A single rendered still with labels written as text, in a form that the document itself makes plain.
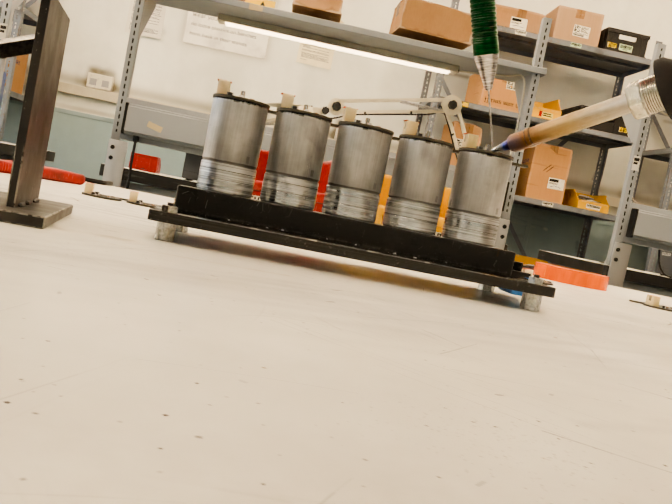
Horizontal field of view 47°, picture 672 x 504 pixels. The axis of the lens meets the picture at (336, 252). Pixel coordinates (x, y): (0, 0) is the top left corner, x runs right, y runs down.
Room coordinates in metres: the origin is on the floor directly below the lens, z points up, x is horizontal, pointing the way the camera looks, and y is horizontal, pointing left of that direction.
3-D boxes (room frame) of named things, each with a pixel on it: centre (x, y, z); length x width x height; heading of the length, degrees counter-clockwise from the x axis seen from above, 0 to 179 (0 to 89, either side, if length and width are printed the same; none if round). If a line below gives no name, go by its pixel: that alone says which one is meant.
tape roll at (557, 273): (0.63, -0.19, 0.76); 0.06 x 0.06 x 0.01
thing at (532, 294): (0.33, 0.00, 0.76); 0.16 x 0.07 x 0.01; 97
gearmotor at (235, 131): (0.34, 0.05, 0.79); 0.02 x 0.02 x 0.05
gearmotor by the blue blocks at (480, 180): (0.35, -0.06, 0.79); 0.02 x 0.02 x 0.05
